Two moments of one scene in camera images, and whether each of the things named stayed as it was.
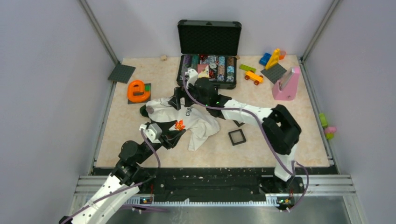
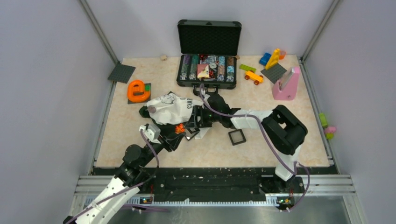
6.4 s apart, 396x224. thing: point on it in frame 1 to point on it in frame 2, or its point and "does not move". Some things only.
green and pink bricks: (329, 131) does not move
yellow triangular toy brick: (273, 59) does not move
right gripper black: (180, 92) to (198, 111)
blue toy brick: (264, 59) does not move
